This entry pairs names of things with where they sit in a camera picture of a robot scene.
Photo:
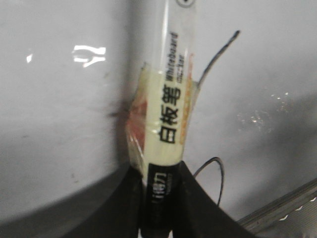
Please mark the white whiteboard surface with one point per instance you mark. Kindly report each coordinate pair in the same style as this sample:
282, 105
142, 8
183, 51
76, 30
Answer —
69, 69

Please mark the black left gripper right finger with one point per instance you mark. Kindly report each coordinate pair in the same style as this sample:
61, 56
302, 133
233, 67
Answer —
196, 215

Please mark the red magnet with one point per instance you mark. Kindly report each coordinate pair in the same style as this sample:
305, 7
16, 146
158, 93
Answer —
138, 124

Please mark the aluminium whiteboard tray frame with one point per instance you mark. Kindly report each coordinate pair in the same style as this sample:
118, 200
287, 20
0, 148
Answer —
290, 214

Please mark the white black whiteboard marker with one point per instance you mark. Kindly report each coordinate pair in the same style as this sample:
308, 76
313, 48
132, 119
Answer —
172, 55

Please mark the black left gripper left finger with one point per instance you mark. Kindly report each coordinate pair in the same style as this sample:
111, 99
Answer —
119, 216

